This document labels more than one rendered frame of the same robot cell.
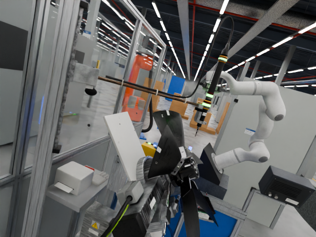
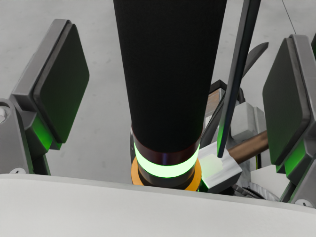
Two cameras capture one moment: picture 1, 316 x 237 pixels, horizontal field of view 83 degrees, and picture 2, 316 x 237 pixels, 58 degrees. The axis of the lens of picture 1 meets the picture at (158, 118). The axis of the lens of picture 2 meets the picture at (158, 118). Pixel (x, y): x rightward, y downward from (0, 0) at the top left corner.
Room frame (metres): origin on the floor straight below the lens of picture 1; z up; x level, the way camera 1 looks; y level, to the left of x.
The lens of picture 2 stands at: (1.07, -0.24, 1.73)
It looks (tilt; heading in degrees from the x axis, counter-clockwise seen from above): 54 degrees down; 176
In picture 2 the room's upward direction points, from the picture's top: 1 degrees counter-clockwise
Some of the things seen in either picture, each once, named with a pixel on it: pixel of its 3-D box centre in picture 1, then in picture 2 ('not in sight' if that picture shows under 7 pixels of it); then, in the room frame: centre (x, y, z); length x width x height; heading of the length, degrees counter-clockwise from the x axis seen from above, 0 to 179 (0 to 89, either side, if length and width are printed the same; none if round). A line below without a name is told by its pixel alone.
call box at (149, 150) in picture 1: (150, 151); not in sight; (1.40, -0.02, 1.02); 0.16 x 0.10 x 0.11; 78
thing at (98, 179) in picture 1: (100, 177); not in sight; (1.07, 0.25, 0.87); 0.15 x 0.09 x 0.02; 163
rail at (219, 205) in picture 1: (188, 191); not in sight; (1.32, -0.41, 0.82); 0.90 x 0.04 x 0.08; 78
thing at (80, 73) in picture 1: (85, 74); not in sight; (0.75, 0.35, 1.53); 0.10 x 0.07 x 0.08; 113
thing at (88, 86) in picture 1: (91, 90); not in sight; (0.76, 0.31, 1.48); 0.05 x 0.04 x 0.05; 113
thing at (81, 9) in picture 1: (69, 83); not in sight; (0.73, 0.39, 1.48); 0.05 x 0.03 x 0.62; 23
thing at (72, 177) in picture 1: (72, 178); not in sight; (0.93, 0.37, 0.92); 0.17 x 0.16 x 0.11; 78
